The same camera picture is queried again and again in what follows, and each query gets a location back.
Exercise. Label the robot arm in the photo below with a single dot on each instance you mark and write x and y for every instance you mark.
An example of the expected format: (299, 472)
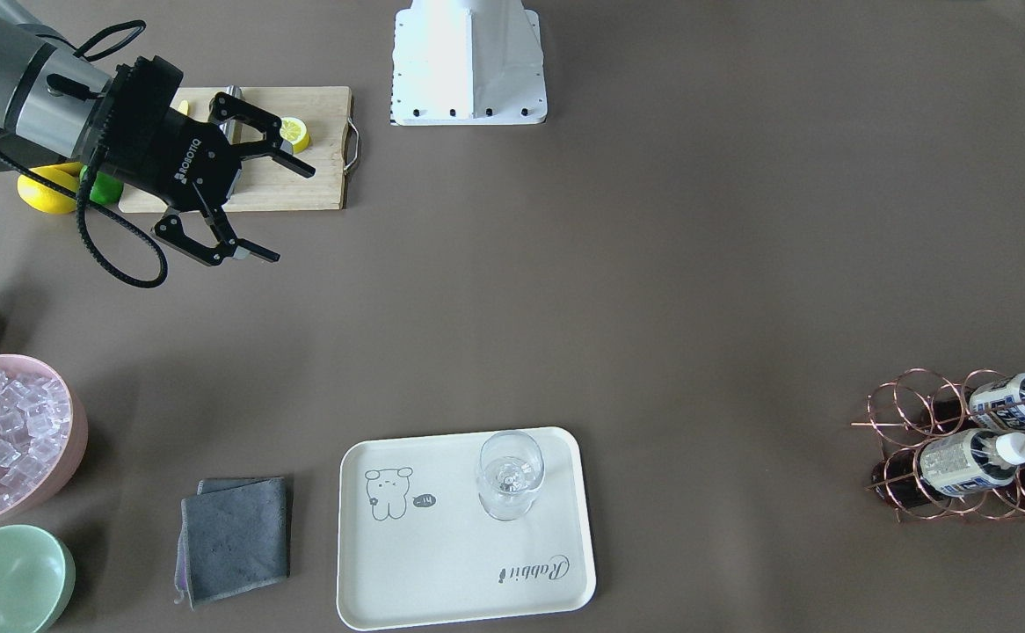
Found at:
(55, 104)

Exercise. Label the yellow lemon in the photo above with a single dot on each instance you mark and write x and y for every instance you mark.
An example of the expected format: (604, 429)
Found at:
(45, 199)

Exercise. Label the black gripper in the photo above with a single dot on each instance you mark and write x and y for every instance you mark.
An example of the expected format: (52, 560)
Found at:
(189, 165)

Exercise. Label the tea bottle dark liquid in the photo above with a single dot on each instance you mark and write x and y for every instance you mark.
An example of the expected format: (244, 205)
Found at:
(956, 466)

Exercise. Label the clear wine glass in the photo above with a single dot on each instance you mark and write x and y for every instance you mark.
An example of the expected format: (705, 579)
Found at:
(510, 474)

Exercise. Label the grey folded cloth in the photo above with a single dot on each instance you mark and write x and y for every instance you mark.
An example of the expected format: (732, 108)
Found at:
(234, 538)

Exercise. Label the lemon half slice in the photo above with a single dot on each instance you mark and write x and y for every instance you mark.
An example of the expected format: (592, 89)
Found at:
(295, 133)

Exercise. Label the green lime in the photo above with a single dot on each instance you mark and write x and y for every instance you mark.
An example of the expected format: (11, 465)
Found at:
(99, 188)

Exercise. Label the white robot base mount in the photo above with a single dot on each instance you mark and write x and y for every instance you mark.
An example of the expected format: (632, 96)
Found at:
(468, 63)

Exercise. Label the pink bowl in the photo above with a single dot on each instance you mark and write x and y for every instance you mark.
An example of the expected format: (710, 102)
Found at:
(75, 446)

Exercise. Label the copper wire bottle basket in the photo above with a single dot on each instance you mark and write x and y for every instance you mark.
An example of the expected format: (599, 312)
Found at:
(897, 413)

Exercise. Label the mint green bowl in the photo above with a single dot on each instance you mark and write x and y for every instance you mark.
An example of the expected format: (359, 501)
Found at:
(37, 577)

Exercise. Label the cream rabbit tray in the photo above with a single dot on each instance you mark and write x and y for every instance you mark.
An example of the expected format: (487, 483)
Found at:
(416, 547)

